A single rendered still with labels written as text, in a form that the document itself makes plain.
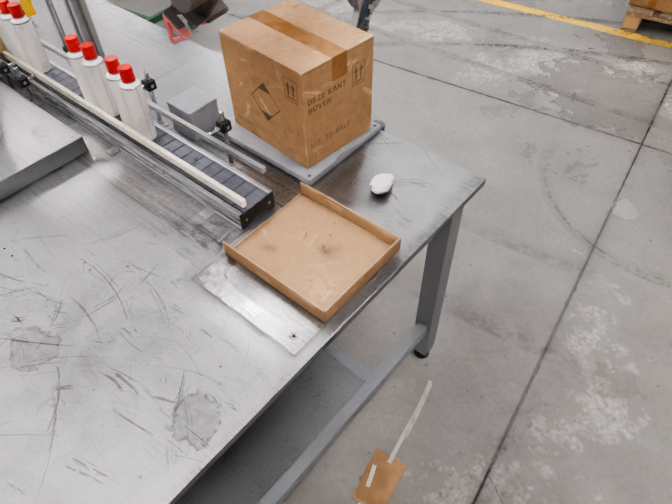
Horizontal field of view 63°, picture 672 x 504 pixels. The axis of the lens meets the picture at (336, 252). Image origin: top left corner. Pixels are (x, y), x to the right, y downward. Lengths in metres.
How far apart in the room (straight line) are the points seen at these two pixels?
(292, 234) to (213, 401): 0.43
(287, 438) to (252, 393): 0.63
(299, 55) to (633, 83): 2.68
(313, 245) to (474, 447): 0.98
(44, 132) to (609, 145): 2.56
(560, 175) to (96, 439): 2.37
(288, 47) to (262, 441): 1.07
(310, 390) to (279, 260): 0.61
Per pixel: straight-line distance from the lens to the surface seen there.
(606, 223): 2.71
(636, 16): 4.24
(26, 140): 1.70
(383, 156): 1.49
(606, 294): 2.43
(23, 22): 1.91
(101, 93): 1.63
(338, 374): 1.75
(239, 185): 1.35
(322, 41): 1.38
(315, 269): 1.20
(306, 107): 1.31
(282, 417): 1.70
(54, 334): 1.25
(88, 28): 1.93
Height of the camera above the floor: 1.76
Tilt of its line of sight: 49 degrees down
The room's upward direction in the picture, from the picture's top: 2 degrees counter-clockwise
